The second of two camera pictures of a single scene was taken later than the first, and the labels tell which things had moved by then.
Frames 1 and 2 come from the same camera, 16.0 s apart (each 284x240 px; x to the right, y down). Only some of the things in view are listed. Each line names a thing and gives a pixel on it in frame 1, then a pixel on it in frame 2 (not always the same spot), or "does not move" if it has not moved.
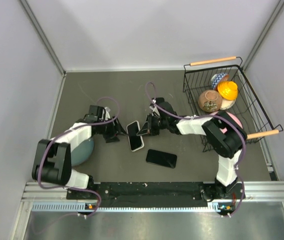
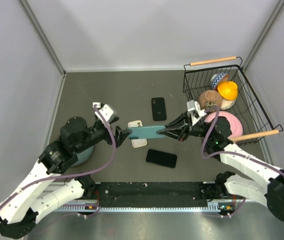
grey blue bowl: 81,152 does not move
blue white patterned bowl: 219,77 does not move
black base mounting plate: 156,194 does not move
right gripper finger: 145,129 → 179,135
